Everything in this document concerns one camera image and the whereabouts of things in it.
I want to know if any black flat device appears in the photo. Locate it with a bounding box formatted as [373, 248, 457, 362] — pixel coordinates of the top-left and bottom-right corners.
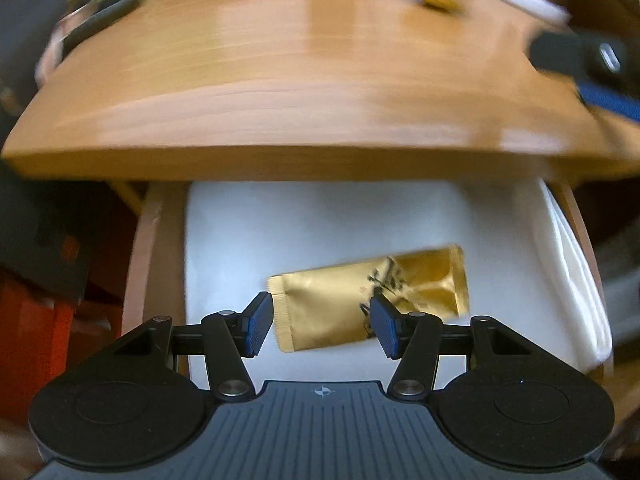
[64, 0, 143, 49]

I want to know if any wooden desk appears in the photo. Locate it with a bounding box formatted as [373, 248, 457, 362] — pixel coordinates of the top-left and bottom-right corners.
[0, 0, 640, 184]

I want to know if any orange red box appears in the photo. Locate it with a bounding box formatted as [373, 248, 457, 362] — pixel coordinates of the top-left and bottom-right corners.
[0, 266, 79, 413]

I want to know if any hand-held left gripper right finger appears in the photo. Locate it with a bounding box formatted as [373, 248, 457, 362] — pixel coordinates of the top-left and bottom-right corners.
[369, 292, 530, 402]

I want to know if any wooden drawer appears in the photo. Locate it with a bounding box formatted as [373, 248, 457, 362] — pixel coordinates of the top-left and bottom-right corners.
[121, 178, 607, 392]

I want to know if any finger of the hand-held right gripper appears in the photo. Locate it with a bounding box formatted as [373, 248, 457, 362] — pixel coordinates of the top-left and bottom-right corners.
[529, 29, 640, 124]

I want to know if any pink white cord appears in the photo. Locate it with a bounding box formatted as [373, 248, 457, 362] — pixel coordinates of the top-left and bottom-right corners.
[34, 0, 104, 89]

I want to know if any folded white cloth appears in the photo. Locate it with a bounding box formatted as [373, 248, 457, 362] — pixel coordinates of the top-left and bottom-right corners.
[518, 178, 614, 372]

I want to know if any gold foil packet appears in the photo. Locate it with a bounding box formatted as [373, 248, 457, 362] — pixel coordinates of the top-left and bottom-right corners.
[266, 244, 471, 355]

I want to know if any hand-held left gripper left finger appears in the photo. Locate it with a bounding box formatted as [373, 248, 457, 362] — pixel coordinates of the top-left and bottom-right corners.
[114, 291, 275, 403]

